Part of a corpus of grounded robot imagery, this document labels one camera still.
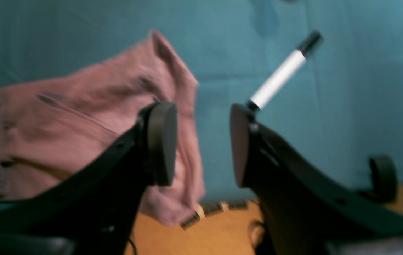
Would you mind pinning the blue table cloth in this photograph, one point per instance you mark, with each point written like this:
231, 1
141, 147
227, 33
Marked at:
344, 105

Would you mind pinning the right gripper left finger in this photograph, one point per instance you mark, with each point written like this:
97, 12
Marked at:
93, 212

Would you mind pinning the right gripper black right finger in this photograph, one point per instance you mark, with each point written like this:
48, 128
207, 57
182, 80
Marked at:
304, 211

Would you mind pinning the pink T-shirt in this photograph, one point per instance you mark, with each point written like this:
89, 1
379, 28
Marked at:
51, 129

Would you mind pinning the white black marker pen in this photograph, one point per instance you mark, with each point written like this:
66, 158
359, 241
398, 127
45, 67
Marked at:
284, 72

